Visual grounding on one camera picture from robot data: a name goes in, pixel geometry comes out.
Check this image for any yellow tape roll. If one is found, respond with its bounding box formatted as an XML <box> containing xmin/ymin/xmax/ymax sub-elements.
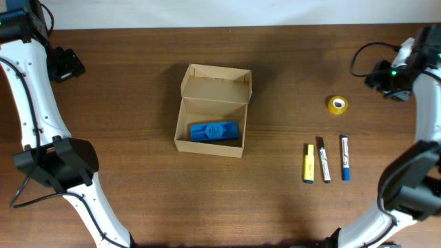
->
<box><xmin>327</xmin><ymin>96</ymin><xmax>349</xmax><ymax>114</ymax></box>

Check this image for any blue white marker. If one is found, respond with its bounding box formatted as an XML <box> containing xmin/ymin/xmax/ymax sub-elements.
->
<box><xmin>341</xmin><ymin>135</ymin><xmax>351</xmax><ymax>182</ymax></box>

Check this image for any black white marker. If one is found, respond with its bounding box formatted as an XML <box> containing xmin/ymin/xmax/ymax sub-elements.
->
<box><xmin>317</xmin><ymin>136</ymin><xmax>331</xmax><ymax>183</ymax></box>

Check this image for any yellow highlighter marker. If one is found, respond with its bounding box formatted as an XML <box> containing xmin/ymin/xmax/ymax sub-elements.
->
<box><xmin>303</xmin><ymin>144</ymin><xmax>315</xmax><ymax>184</ymax></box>

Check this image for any brown cardboard box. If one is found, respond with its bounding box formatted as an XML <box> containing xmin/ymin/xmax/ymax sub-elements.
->
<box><xmin>174</xmin><ymin>64</ymin><xmax>252</xmax><ymax>158</ymax></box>

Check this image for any blue plastic case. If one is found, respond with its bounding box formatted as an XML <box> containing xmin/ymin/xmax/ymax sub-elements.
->
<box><xmin>190</xmin><ymin>121</ymin><xmax>239</xmax><ymax>143</ymax></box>

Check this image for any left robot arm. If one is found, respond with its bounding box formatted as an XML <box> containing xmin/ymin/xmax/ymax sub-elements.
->
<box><xmin>1</xmin><ymin>0</ymin><xmax>136</xmax><ymax>247</ymax></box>

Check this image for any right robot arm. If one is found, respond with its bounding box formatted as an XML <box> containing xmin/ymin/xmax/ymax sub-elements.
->
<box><xmin>303</xmin><ymin>24</ymin><xmax>440</xmax><ymax>248</ymax></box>

